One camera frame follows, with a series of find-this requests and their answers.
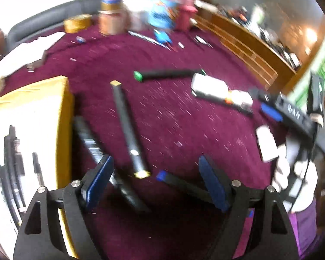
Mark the yellow capped black marker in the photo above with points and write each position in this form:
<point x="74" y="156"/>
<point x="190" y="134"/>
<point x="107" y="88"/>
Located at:
<point x="140" y="169"/>

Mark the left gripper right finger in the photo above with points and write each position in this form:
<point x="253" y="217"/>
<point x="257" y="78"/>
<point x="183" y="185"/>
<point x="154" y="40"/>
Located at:
<point x="217" y="183"/>

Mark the maroon table cloth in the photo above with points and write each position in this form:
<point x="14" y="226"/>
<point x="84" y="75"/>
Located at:
<point x="174" y="129"/>

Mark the yellow taped white tray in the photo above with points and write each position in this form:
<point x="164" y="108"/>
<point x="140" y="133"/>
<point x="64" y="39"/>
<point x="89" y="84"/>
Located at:
<point x="42" y="114"/>

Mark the blue battery pack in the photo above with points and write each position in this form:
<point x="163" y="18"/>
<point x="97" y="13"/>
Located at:
<point x="162" y="37"/>

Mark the purple sleeved right forearm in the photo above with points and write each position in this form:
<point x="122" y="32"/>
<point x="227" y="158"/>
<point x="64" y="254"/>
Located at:
<point x="304" y="225"/>

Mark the white paper sheets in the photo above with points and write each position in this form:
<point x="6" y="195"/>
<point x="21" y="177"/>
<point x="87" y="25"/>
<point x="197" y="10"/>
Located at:
<point x="26" y="53"/>

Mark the white gloved right hand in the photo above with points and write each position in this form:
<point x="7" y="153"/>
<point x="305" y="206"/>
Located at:
<point x="296" y="184"/>

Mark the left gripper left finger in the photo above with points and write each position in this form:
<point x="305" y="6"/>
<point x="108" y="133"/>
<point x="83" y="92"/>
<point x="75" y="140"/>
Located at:
<point x="95" y="181"/>

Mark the brown jar with tapes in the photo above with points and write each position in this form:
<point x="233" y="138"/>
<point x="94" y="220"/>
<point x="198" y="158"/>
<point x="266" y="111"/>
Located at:
<point x="111" y="17"/>

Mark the blue capped black marker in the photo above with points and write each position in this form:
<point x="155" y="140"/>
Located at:
<point x="172" y="180"/>

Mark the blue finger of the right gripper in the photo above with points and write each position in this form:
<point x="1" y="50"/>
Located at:
<point x="272" y="112"/>

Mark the white plastic tub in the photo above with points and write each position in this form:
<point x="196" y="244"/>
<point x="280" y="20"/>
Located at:
<point x="137" y="14"/>

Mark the white bottle orange neck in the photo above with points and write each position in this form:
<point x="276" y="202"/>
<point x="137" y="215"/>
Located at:
<point x="210" y="88"/>

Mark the pink plastic jar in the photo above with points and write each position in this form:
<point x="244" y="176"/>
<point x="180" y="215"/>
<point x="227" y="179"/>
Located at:
<point x="187" y="10"/>

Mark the plain black marker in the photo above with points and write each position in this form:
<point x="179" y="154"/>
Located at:
<point x="96" y="152"/>

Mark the yellow tape roll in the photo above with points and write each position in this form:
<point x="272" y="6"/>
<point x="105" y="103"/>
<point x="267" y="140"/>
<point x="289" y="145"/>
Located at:
<point x="77" y="23"/>

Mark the blue labelled plastic jar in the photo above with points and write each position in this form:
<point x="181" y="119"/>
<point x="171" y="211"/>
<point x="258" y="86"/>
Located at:
<point x="163" y="13"/>

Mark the silver pen on table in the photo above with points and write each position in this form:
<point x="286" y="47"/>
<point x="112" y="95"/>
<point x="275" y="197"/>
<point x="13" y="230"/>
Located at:
<point x="148" y="39"/>

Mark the wooden cabinet counter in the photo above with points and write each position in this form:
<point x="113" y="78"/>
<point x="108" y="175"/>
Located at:
<point x="266" y="65"/>

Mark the green capped black marker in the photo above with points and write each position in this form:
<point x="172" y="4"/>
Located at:
<point x="166" y="74"/>

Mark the black leather sofa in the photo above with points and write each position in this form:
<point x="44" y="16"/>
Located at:
<point x="48" y="20"/>

